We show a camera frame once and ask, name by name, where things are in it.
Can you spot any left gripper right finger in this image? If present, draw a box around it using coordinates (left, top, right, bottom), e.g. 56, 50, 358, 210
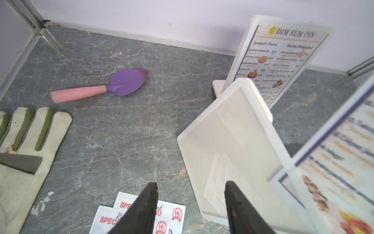
225, 181, 275, 234

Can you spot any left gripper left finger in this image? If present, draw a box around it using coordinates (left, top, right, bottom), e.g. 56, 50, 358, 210
109, 182, 158, 234

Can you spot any red special menu sheet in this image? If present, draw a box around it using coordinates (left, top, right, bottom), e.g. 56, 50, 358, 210
114, 192, 186, 234

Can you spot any white menu holder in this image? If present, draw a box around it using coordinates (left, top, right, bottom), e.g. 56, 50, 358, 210
177, 78, 314, 234
212, 15, 335, 108

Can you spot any dim sum menu sheet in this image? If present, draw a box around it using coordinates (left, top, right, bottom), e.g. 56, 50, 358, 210
269, 77, 374, 234
235, 25, 328, 107

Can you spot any white green work glove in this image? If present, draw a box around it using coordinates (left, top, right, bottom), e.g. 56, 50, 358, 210
1, 107, 73, 234

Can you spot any purple pink toy trowel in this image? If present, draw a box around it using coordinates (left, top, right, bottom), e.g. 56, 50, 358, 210
51, 69, 149, 104

